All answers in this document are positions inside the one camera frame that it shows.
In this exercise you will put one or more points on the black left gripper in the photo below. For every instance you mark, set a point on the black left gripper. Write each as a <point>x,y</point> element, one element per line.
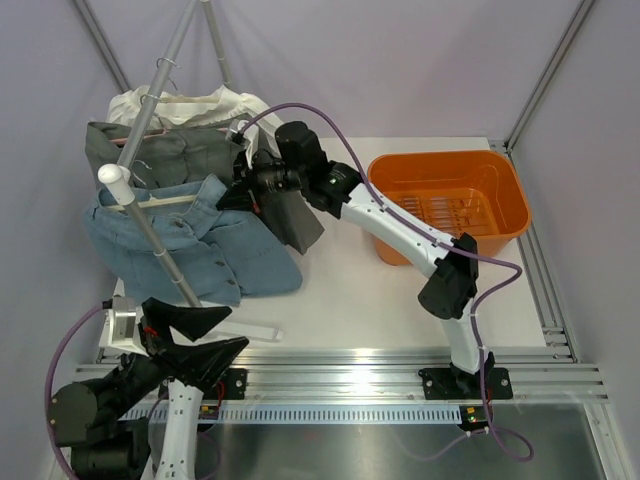
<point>200,362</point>

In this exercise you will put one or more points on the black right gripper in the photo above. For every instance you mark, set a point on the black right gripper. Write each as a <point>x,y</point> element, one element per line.
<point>241,195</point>

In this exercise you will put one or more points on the blue denim skirt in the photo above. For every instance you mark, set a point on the blue denim skirt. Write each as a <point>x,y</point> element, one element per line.
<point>225,256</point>

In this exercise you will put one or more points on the cream plastic hanger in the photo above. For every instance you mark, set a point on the cream plastic hanger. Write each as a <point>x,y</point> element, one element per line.
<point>157,202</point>

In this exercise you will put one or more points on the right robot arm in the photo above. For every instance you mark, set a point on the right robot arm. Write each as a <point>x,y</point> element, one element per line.
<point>449,264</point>

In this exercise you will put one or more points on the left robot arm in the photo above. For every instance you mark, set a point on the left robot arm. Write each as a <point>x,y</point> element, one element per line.
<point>89,435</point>

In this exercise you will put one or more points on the grey pleated skirt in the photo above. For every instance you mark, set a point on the grey pleated skirt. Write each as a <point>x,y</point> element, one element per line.
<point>186,155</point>

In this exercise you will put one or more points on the cream hanger of white skirt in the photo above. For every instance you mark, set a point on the cream hanger of white skirt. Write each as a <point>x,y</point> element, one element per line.
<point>181,99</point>

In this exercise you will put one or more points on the white pleated skirt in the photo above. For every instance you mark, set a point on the white pleated skirt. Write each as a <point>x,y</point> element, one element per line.
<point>123,109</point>

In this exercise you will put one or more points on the pink hanger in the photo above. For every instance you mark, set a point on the pink hanger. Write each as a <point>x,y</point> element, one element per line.
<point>122,141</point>

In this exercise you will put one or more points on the orange plastic basket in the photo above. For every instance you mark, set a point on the orange plastic basket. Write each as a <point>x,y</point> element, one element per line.
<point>475,192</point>

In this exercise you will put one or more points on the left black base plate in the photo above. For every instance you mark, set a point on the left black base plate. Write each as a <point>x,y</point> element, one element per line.
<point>230,385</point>

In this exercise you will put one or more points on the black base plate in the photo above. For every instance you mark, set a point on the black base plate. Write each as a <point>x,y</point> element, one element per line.
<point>230,385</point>
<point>452,383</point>

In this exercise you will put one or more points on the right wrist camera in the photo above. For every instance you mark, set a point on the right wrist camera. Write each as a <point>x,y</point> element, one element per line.
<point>243,133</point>

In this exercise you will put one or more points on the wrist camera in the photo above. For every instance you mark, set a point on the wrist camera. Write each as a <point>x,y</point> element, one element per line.
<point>120,331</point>
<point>243,133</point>

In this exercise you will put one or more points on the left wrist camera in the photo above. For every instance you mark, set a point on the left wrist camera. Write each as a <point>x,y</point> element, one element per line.
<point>120,331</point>

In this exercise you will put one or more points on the aluminium mounting rail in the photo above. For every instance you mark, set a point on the aluminium mounting rail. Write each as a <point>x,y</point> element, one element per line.
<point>538,375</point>

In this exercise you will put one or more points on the left frame post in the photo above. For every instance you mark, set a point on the left frame post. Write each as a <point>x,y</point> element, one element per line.
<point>98,38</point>

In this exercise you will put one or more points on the frame post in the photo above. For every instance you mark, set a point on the frame post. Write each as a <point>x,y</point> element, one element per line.
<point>98,38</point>
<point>549,72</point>

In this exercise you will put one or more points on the white slotted cable duct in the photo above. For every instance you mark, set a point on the white slotted cable duct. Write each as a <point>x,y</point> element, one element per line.
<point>265,414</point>

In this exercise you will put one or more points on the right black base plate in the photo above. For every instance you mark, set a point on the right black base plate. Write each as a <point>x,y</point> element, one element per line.
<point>452,383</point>

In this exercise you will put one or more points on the right frame post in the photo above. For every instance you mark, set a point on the right frame post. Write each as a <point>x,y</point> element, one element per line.
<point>549,72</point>

